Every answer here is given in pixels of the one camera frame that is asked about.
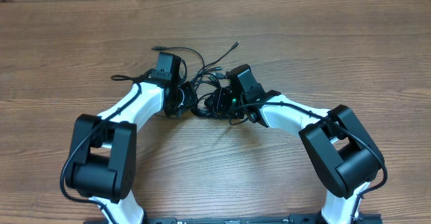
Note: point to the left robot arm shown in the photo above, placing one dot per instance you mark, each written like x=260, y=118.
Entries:
x=101, y=166

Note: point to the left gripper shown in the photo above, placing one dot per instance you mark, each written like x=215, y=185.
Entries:
x=189, y=96

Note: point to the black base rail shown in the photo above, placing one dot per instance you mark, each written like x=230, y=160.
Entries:
x=232, y=221

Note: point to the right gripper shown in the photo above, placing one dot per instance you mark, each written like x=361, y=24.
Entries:
x=217, y=100

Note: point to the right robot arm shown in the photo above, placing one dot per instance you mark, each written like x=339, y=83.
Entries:
x=343, y=155

